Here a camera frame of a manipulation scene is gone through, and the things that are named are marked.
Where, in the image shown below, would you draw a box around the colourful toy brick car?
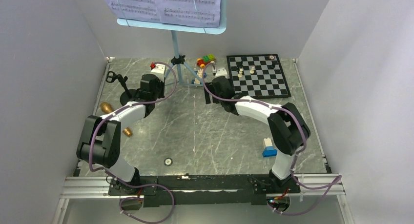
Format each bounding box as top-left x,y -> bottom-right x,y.
196,54 -> 216,68

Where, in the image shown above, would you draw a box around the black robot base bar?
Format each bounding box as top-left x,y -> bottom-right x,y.
108,173 -> 301,207

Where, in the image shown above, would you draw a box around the black microphone stand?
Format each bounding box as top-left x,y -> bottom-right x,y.
105,71 -> 137,106

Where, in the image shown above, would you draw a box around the blue white toy brick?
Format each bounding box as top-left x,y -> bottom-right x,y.
262,138 -> 277,158

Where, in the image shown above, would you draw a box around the sheet music pages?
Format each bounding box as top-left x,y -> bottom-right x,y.
104,0 -> 222,28

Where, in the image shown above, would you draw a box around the small round table insert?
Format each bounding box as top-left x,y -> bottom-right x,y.
164,158 -> 173,166

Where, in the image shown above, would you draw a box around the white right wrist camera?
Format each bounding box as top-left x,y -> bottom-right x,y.
214,68 -> 228,78

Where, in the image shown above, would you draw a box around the black white chessboard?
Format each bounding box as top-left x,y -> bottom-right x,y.
227,54 -> 291,99

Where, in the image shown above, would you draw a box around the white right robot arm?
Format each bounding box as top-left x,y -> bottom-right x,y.
203,76 -> 311,193

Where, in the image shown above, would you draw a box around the light blue music stand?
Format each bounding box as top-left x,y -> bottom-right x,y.
117,0 -> 227,86

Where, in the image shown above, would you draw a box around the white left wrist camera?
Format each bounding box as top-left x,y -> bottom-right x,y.
150,62 -> 166,82

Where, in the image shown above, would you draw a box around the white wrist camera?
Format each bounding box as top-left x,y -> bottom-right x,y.
150,62 -> 166,82
214,68 -> 228,78

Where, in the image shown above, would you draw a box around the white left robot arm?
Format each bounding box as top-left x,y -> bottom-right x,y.
76,71 -> 165,195

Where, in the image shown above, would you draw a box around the gold microphone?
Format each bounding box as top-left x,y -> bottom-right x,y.
100,102 -> 133,138

